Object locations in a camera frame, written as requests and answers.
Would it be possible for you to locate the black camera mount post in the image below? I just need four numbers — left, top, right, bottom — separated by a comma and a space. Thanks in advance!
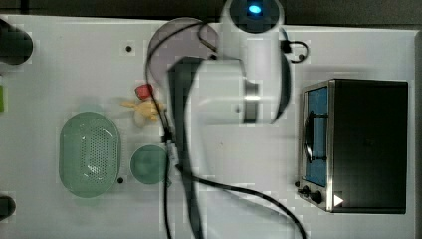
0, 195, 16, 221
0, 20, 34, 65

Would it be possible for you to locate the black toaster oven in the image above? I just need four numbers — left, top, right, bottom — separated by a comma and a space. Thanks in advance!
296, 79, 408, 214

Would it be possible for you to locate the purple round plate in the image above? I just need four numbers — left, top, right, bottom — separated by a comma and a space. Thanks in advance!
147, 17, 218, 86

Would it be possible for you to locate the green oval strainer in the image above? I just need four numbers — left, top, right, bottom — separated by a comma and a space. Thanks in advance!
59, 112, 121, 198

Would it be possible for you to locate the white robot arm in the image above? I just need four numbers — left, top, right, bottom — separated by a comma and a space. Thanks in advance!
167, 0, 292, 239

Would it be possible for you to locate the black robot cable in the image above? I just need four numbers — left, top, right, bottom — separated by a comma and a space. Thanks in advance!
144, 19, 308, 239

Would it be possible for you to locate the red toy strawberry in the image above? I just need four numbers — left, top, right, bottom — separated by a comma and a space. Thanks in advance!
134, 84, 153, 101

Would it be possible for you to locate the green round bowl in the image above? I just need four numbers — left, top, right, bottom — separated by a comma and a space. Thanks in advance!
129, 144, 167, 185

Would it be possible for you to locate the green squeeze bottle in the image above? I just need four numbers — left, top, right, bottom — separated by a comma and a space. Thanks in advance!
0, 86, 5, 113

